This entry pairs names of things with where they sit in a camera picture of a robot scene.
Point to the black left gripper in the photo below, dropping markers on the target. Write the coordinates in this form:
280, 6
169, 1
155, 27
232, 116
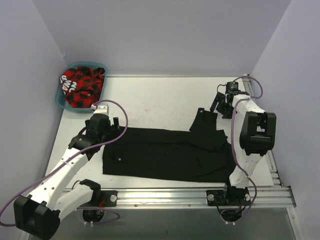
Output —
110, 127

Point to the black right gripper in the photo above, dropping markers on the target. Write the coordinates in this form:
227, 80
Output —
223, 107

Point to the black long sleeve shirt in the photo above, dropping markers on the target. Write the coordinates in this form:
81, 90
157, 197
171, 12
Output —
202, 154

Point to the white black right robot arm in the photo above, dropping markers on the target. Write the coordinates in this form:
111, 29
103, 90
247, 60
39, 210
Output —
252, 135

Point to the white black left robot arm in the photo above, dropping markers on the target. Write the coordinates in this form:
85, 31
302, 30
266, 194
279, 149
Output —
42, 210

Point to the red black plaid shirt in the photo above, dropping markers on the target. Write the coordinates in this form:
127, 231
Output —
82, 86

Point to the teal plastic basket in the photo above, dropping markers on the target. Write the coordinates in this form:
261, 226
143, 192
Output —
59, 97

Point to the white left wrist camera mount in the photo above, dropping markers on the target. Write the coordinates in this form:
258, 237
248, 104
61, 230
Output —
102, 109

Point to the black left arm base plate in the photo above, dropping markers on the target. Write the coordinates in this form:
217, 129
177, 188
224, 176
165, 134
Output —
104, 198

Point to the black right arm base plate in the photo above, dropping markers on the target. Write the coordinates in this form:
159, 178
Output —
232, 197

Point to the aluminium front rail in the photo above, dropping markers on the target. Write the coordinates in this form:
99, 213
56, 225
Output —
194, 197

